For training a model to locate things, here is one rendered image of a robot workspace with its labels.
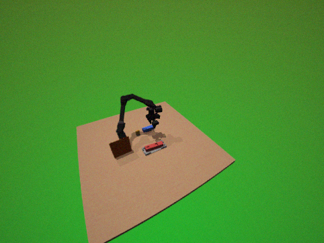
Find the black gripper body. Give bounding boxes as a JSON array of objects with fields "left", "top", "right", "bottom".
[{"left": 146, "top": 114, "right": 159, "bottom": 126}]

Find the red bar with rectangular socket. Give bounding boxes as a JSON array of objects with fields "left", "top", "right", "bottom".
[{"left": 145, "top": 141, "right": 163, "bottom": 152}]

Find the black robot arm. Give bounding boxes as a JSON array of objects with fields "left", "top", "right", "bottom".
[{"left": 116, "top": 94, "right": 163, "bottom": 139}]

